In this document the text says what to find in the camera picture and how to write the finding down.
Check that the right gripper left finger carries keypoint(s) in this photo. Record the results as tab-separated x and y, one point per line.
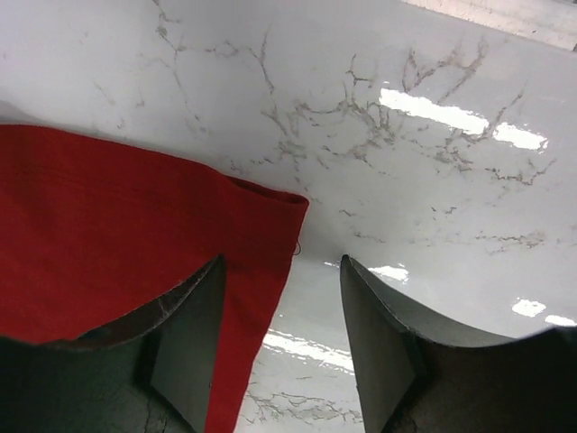
150	370

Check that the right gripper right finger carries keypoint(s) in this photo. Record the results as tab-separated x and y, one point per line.
417	370

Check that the dark red t shirt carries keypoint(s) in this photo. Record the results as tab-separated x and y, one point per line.
91	230

